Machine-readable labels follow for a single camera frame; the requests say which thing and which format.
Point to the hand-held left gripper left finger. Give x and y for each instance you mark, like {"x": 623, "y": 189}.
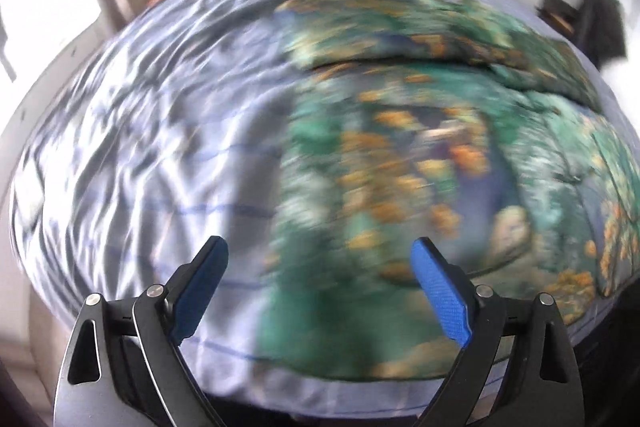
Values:
{"x": 200, "y": 292}

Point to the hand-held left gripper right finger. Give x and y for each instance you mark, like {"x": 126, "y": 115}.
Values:
{"x": 445, "y": 297}

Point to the black chair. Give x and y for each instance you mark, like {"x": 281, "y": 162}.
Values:
{"x": 602, "y": 22}

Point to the green floral patterned blanket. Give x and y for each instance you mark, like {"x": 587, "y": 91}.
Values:
{"x": 400, "y": 132}

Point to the wooden chair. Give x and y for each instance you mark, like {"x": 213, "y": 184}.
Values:
{"x": 557, "y": 14}

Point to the bed with blue checked duvet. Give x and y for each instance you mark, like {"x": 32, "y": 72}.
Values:
{"x": 165, "y": 107}

